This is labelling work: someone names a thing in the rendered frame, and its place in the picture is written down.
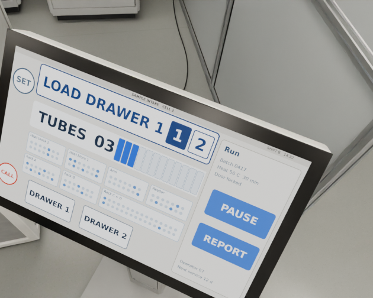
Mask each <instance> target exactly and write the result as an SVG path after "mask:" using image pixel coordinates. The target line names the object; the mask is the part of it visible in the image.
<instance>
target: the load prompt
mask: <svg viewBox="0 0 373 298"><path fill-rule="evenodd" d="M35 94H36V95H39V96H41V97H43V98H46V99H48V100H50V101H53V102H56V103H58V104H60V105H63V106H65V107H67V108H70V109H73V110H74V111H77V112H80V113H82V114H84V115H87V116H90V117H91V118H94V119H97V120H99V121H101V122H104V123H106V124H108V125H111V126H113V127H116V128H118V129H121V130H123V131H125V132H128V133H130V134H133V135H135V136H137V137H140V138H142V139H144V140H147V141H150V142H152V143H154V144H157V145H159V146H161V147H164V148H167V149H168V150H171V151H174V152H176V153H178V154H181V155H183V156H186V157H188V158H191V159H193V160H195V161H198V162H200V163H203V164H205V165H207V166H209V165H210V161H211V159H212V157H213V154H214V151H215V149H216V146H217V144H218V141H219V139H220V136H221V134H220V133H218V132H215V131H213V130H210V129H208V128H205V127H202V126H200V125H197V124H195V123H193V122H190V121H187V120H185V119H182V118H180V117H178V116H175V115H172V114H170V113H167V112H165V111H162V110H160V109H157V108H155V107H152V106H150V105H147V104H145V103H142V102H139V101H137V100H135V99H132V98H129V97H127V96H124V95H122V94H120V93H117V92H115V91H112V90H109V89H107V88H104V87H102V86H100V85H97V84H94V83H92V82H89V81H87V80H84V79H81V78H80V77H77V76H74V75H72V74H69V73H66V72H64V71H62V70H59V69H57V68H54V67H51V66H49V65H47V64H44V63H42V62H41V65H40V71H39V74H38V81H37V86H36V92H35Z"/></svg>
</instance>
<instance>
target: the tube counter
mask: <svg viewBox="0 0 373 298"><path fill-rule="evenodd" d="M90 151H91V152H93V153H95V154H97V155H99V156H102V157H105V158H107V159H109V160H111V161H114V162H116V163H118V164H121V165H123V166H125V167H128V168H130V169H132V170H135V171H137V172H139V173H141V174H144V175H146V176H149V177H151V178H153V179H155V180H158V181H160V182H162V183H165V184H167V185H170V186H172V187H174V188H176V189H179V190H181V191H183V192H185V193H188V194H190V195H193V196H195V197H197V195H198V192H199V190H200V187H201V185H202V182H203V180H204V177H205V174H206V171H203V170H200V169H198V168H196V167H193V166H190V165H189V164H186V163H183V162H181V161H179V160H176V159H174V158H172V157H170V156H167V155H164V154H162V153H160V152H157V151H155V150H153V149H150V148H148V147H145V146H143V145H141V144H138V143H136V142H134V141H131V140H128V139H126V138H124V137H121V136H119V135H117V134H114V133H112V132H109V131H107V130H105V129H102V128H100V127H98V126H97V128H96V130H95V135H94V139H93V142H92V147H91V150H90Z"/></svg>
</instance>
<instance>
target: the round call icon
mask: <svg viewBox="0 0 373 298"><path fill-rule="evenodd" d="M19 172H20V167H18V166H15V165H13V164H11V163H9V162H7V161H5V160H2V159H0V182H1V183H3V184H5V185H7V186H10V187H12V188H14V189H16V188H17V182H18V176H19Z"/></svg>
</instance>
